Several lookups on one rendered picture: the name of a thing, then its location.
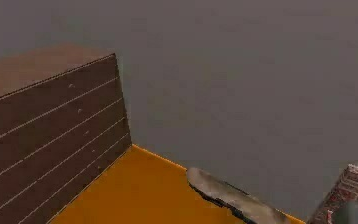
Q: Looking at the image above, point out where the red patterned box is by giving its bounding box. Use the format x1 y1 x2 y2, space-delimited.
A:
307 163 358 224

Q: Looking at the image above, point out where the brown chest of drawers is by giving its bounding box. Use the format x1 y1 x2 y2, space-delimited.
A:
0 42 133 224

